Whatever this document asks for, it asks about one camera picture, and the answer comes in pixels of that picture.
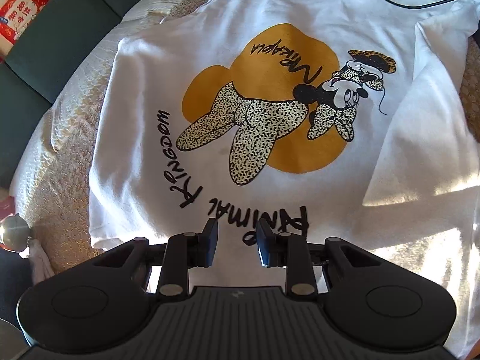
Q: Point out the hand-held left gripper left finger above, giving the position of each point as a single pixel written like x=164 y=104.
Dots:
x=213 y=242

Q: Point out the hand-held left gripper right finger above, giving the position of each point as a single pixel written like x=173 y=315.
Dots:
x=263 y=243

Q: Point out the white printed t-shirt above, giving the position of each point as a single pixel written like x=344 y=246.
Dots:
x=150 y=82

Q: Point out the light pink cloth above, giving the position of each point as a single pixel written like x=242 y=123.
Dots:
x=39 y=266

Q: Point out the black cloth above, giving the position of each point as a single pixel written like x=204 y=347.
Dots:
x=13 y=281

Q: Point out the green sofa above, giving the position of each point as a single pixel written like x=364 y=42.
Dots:
x=56 y=52

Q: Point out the red pillow with white panel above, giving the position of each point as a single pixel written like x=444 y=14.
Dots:
x=22 y=11

